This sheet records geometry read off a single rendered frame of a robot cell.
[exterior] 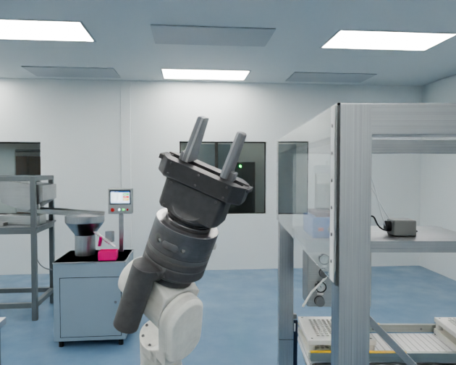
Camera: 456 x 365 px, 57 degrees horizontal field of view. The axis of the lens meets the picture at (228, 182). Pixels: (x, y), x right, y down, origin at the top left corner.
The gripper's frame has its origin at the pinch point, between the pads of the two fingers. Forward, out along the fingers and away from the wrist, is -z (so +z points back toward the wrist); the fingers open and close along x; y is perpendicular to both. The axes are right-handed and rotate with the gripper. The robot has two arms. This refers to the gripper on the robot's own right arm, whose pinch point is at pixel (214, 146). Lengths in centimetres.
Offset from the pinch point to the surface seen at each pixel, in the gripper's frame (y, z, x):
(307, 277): 89, 47, -22
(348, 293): 27.0, 21.5, -26.6
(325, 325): 107, 70, -37
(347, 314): 26.4, 25.2, -27.9
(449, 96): 631, -75, -128
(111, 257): 261, 179, 129
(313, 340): 92, 69, -33
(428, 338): 123, 63, -77
